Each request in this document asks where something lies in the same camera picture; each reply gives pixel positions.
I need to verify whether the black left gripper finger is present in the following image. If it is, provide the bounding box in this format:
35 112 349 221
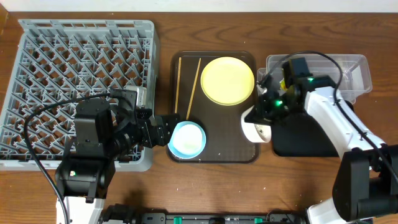
154 123 172 146
155 114 180 131

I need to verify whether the pink white bowl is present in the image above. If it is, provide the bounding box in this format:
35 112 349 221
241 106 272 143

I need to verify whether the wooden chopstick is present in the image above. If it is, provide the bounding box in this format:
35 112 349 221
175 57 182 113
185 58 201 120

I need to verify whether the green orange snack wrapper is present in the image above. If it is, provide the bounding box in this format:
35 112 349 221
279 79 287 91

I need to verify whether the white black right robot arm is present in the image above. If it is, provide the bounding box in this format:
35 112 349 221
241 74 397 223

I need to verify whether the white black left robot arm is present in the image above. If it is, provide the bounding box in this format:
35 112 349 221
55 98 180 223

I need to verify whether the black rectangular waste tray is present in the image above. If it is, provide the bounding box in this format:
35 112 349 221
271 103 338 157

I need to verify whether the clear plastic waste bin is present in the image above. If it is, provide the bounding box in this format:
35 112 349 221
257 54 373 104

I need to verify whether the light blue bowl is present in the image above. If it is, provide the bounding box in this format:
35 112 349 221
167 121 206 159

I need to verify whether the yellow round plate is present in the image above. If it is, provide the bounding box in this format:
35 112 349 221
200 57 254 106

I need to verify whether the dark brown serving tray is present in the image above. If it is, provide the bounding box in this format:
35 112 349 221
167 51 259 164

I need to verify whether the grey plastic dish rack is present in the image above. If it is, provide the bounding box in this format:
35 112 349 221
1 19 160 171

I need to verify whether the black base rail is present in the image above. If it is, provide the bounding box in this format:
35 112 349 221
98 204 307 224

